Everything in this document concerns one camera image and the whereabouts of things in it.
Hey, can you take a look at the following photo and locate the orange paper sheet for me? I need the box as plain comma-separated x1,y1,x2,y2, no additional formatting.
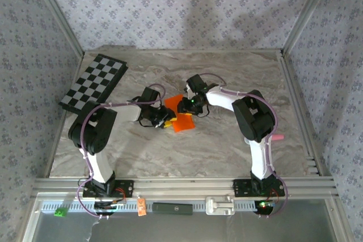
164,94,196,134

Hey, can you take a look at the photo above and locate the black and white chessboard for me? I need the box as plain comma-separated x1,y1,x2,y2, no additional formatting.
58,53,129,118

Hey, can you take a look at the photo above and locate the dark rectangular bar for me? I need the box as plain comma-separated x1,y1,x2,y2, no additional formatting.
152,202,193,216

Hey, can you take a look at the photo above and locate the orange tag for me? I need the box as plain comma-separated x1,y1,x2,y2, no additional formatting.
137,198,147,216

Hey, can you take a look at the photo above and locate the pink toy microphone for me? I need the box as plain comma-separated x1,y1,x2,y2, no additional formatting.
244,133,284,145

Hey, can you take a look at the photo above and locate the thin black right gripper cable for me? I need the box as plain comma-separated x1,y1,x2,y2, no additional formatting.
197,105,211,118

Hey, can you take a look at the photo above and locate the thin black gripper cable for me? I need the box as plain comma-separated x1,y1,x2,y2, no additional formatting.
197,105,211,118
138,117,157,129

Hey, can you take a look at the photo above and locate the thin black left gripper cable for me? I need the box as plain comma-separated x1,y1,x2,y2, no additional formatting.
138,117,157,129

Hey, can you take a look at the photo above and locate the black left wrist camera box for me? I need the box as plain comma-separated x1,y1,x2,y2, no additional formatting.
141,87,161,104

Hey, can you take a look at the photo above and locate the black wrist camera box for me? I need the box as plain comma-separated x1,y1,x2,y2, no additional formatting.
141,87,161,104
185,74,208,95

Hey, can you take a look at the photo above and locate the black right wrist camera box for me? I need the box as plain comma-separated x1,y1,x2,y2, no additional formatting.
185,74,208,95

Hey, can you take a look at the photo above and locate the aluminium frame rail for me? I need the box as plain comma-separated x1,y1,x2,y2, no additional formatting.
31,176,340,200

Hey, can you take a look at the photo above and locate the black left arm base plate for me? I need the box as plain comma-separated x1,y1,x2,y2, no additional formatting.
82,179,134,198

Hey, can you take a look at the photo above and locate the grey slotted cable duct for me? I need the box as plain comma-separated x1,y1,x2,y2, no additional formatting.
41,199,277,214

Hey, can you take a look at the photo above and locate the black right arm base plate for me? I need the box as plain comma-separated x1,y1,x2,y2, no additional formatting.
232,179,285,197

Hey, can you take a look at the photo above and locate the white plastic bracket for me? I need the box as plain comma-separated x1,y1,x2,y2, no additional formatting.
205,196,235,216

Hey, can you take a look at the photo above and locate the aluminium side rail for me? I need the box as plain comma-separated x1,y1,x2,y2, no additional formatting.
44,52,86,179
279,50,331,176

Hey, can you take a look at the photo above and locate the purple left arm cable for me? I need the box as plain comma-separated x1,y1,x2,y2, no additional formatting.
76,83,167,220

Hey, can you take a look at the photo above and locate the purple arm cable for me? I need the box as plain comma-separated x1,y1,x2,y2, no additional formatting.
76,83,167,220
200,72,289,220

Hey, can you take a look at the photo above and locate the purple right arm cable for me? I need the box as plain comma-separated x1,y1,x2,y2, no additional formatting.
200,72,289,220

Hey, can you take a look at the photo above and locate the aluminium corner post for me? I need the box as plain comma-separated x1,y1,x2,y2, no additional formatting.
28,0,85,58
282,0,340,56

